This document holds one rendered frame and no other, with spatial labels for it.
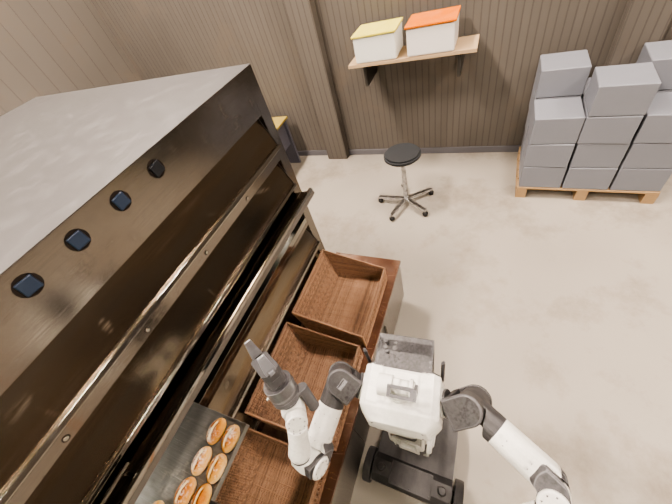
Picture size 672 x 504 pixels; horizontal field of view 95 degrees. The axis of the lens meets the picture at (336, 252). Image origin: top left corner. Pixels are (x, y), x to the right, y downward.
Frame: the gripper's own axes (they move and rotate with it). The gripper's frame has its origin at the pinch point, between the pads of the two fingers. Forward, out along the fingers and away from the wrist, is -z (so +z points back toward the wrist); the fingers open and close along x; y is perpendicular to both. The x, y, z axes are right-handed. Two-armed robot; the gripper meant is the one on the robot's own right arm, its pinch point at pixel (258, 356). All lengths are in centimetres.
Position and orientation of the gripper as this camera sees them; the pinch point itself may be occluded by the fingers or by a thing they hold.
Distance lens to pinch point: 93.6
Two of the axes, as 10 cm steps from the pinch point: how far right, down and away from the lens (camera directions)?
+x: 5.6, 1.4, -8.2
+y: -7.3, 5.4, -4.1
